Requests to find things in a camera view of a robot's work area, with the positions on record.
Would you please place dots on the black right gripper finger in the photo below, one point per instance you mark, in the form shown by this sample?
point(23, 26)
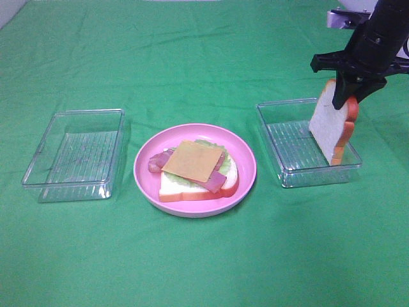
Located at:
point(346, 86)
point(367, 87)

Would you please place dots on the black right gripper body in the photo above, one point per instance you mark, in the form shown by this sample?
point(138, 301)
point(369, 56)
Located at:
point(371, 53)

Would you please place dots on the white bread slice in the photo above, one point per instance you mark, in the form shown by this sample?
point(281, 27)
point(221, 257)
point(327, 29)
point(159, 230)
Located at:
point(175, 188)
point(332, 128)

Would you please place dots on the red bacon strip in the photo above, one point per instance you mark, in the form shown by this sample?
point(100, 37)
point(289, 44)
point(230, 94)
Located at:
point(157, 161)
point(214, 183)

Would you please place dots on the yellow cheese slice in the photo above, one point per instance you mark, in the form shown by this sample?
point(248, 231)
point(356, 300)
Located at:
point(193, 161)

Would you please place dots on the green lettuce leaf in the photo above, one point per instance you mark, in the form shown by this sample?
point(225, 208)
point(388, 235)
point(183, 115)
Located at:
point(202, 165)

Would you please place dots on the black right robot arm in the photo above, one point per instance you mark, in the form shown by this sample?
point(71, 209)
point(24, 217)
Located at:
point(389, 11)

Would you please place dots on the clear right bread tray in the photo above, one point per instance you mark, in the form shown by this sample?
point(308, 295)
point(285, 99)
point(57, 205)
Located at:
point(292, 150)

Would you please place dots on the green tablecloth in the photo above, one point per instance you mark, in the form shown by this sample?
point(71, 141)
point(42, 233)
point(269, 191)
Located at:
point(167, 63)

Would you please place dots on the pink round plate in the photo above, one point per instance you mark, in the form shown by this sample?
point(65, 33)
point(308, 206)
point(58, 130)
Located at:
point(149, 183)

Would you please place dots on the clear left ingredient tray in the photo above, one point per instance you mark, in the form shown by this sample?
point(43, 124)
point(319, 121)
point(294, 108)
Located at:
point(77, 157)

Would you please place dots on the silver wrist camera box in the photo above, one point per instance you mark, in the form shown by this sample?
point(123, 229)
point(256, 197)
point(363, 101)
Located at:
point(346, 19)

